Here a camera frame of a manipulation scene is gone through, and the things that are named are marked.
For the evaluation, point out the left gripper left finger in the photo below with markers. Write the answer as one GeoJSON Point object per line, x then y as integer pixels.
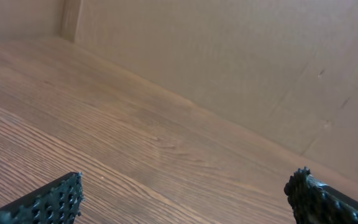
{"type": "Point", "coordinates": [57, 202]}

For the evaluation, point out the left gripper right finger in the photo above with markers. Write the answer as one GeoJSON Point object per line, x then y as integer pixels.
{"type": "Point", "coordinates": [315, 202]}

